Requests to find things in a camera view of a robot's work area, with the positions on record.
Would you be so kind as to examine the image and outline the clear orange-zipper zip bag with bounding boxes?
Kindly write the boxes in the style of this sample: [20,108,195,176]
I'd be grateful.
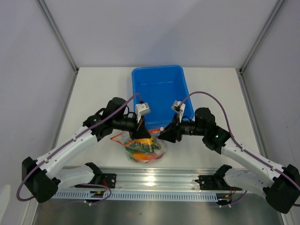
[110,127,167,164]

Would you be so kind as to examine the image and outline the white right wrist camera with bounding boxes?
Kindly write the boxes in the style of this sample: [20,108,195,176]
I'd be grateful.
[171,100,186,122]

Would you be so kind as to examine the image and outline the aluminium frame post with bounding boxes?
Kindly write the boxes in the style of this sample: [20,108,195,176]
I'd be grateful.
[239,0,287,75]
[36,0,79,73]

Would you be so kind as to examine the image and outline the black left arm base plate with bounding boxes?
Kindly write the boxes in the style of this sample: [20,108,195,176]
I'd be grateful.
[100,173,117,189]

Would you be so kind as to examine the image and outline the aluminium front rail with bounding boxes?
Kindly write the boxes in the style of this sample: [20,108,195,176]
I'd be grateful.
[56,165,268,194]

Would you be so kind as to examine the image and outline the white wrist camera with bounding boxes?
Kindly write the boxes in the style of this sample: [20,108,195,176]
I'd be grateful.
[171,100,186,122]
[135,103,151,122]

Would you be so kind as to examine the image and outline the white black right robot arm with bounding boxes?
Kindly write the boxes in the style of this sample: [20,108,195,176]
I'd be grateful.
[159,107,300,214]

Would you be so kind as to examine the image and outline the dark green toy cucumber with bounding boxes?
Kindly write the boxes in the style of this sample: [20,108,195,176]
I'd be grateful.
[125,142,161,154]

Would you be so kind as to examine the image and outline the left aluminium frame post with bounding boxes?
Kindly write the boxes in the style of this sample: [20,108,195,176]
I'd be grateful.
[36,0,79,73]

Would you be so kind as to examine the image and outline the blue plastic bin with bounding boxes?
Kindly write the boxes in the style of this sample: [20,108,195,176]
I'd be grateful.
[131,65,189,129]

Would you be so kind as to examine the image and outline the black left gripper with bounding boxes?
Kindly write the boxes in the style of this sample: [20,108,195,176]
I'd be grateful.
[112,112,151,141]

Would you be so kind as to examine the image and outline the yellow orange toy mango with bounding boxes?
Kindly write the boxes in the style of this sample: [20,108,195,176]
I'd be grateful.
[135,136,154,145]

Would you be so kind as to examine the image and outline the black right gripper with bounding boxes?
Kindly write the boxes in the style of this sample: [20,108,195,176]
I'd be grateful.
[158,113,206,143]

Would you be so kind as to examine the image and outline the white slotted cable duct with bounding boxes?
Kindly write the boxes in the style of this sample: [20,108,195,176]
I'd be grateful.
[52,190,218,202]

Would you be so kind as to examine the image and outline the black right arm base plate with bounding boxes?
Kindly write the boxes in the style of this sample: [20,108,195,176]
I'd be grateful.
[195,175,234,191]

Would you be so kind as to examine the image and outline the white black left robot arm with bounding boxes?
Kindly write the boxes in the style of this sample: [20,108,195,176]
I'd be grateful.
[16,97,151,203]

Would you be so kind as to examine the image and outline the red orange toy mango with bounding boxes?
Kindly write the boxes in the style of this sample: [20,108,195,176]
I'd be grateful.
[132,152,154,162]

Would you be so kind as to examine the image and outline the right aluminium frame post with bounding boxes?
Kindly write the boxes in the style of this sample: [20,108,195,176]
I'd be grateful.
[239,0,287,75]

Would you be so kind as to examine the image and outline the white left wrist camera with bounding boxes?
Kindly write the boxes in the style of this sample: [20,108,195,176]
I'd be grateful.
[135,103,151,122]

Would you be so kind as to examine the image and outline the red toy chili pepper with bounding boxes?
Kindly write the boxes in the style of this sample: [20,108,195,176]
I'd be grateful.
[150,152,165,161]

